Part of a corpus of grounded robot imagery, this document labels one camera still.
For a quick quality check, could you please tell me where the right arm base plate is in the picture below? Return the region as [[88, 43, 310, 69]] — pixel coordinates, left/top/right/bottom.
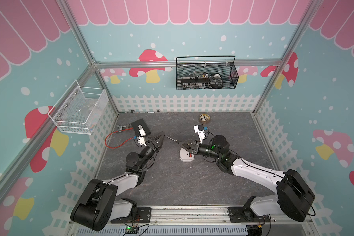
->
[[227, 206, 270, 225]]

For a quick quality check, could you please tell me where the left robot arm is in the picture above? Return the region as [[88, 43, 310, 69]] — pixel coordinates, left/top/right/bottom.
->
[[70, 132, 165, 231]]

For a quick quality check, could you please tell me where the red cable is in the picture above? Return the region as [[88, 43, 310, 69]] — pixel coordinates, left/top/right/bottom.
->
[[104, 128, 138, 149]]

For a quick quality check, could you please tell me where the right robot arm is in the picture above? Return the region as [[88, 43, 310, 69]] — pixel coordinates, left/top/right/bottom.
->
[[178, 135, 315, 222]]

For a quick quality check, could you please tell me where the metal clamp bracket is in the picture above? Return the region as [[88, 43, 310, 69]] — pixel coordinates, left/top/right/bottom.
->
[[117, 124, 132, 132]]

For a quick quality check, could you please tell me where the black wire mesh basket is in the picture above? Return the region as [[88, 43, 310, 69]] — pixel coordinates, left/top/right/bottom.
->
[[176, 56, 239, 90]]

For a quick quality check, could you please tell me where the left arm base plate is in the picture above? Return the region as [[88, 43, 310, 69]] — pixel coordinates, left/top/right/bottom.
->
[[110, 207, 152, 224]]

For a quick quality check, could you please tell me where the small green circuit board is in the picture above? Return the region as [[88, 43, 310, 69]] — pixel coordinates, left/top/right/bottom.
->
[[124, 226, 139, 235]]

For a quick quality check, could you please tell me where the white wire mesh basket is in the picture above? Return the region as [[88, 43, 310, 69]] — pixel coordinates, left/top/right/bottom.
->
[[48, 81, 109, 135]]

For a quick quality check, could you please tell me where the brown tape roll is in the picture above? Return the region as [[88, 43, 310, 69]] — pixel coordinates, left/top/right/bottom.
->
[[199, 114, 211, 124]]

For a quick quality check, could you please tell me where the black yellow screwdriver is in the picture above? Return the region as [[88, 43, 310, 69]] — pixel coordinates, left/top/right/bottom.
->
[[166, 136, 188, 148]]

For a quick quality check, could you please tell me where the white square alarm clock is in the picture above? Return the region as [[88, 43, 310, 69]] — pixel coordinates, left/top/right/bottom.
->
[[180, 148, 195, 163]]

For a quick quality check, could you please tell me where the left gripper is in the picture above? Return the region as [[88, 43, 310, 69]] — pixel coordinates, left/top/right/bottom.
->
[[138, 131, 165, 169]]

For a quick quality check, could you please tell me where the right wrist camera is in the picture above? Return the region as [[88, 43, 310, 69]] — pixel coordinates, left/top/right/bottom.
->
[[194, 124, 209, 143]]

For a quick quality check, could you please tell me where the black socket bit set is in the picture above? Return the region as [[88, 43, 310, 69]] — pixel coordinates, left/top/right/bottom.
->
[[177, 75, 215, 89]]

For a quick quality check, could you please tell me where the black box device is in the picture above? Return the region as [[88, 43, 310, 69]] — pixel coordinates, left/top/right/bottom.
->
[[130, 119, 151, 137]]

